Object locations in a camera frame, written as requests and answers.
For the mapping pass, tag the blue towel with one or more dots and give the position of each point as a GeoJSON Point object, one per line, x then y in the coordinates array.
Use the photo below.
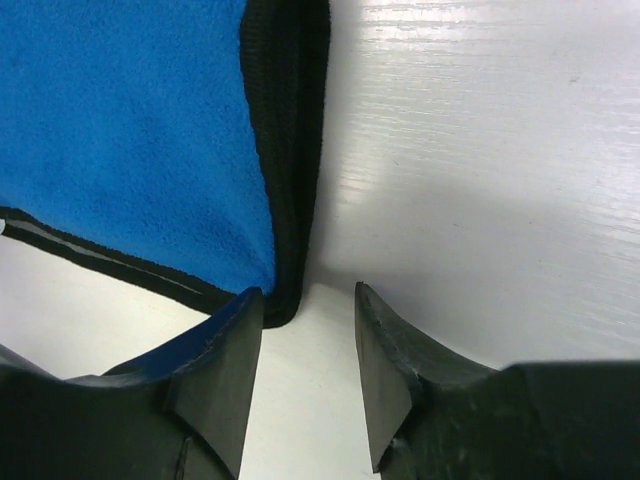
{"type": "Point", "coordinates": [173, 145]}

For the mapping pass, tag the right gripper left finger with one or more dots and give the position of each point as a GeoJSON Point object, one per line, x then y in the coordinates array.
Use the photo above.
{"type": "Point", "coordinates": [178, 411]}

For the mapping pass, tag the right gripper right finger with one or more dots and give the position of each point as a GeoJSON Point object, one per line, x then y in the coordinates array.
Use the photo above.
{"type": "Point", "coordinates": [434, 414]}

